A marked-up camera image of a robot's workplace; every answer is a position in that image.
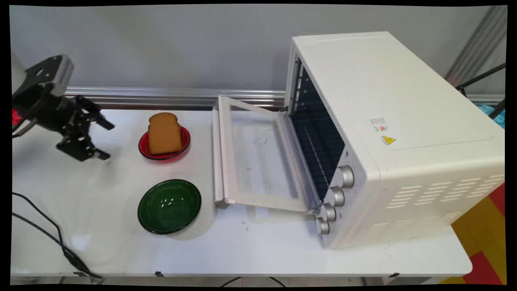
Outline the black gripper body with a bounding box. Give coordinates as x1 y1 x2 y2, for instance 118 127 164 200
13 94 84 134

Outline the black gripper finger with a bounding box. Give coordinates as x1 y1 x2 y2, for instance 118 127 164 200
76 95 116 131
56 133 111 162

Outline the brown toast bread slice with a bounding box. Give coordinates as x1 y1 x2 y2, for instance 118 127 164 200
147 112 183 155

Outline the red round plate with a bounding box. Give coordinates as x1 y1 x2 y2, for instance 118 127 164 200
138 126 191 161

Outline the green round plate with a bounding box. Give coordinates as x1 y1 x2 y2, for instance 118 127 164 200
137 179 202 235

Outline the white glass oven door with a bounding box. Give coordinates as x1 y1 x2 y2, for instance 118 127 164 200
212 95 324 215

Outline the white label sticker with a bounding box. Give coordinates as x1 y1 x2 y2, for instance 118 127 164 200
369 117 389 133

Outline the white toaster oven body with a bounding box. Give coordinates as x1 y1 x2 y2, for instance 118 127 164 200
283 31 506 249

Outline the black tripod leg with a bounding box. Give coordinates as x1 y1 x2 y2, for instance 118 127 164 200
456 63 506 120

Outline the blue patterned box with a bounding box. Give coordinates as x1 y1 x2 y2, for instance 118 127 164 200
477 103 506 130

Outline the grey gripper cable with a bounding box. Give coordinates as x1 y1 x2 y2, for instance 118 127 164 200
11 116 38 139

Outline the silver black wrist camera mount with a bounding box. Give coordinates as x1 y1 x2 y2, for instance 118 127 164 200
14 54 75 98

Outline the thin black cable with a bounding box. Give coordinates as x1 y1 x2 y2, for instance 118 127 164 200
11 192 65 248

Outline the aluminium table rail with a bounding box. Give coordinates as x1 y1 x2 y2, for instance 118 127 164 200
64 86 505 108

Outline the thick black cable with plug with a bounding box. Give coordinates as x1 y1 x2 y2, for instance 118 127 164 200
11 212 104 280

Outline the dark oven wire rack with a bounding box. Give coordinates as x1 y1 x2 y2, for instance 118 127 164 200
292 111 345 200

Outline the black cable loop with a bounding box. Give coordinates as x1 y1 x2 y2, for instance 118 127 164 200
220 276 286 288

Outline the aluminium frame post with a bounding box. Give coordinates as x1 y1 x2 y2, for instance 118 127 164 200
444 6 508 87

